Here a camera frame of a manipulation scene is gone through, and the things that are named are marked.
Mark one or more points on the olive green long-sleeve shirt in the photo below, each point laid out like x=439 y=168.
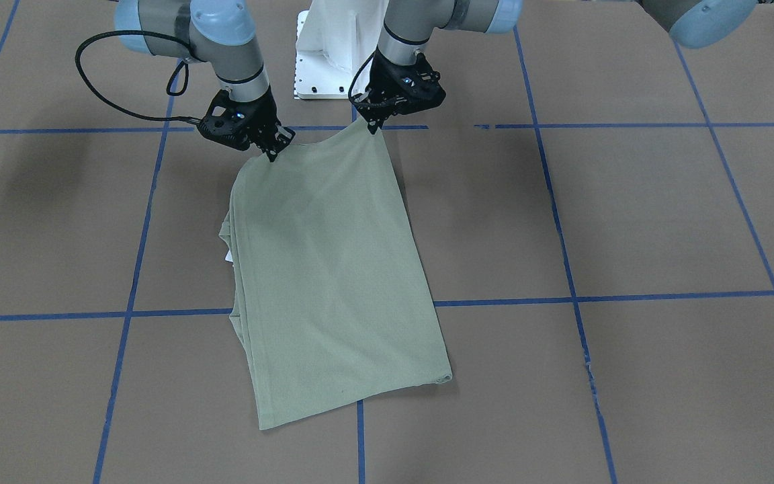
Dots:
x=331 y=302

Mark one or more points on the white camera mast with base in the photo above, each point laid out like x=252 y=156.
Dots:
x=333 y=40

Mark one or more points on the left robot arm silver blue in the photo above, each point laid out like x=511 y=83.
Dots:
x=408 y=25

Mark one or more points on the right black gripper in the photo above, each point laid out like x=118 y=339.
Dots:
x=263 y=112

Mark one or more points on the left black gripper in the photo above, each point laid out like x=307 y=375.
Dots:
x=384 y=74

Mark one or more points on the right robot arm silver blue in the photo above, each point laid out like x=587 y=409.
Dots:
x=222 y=34

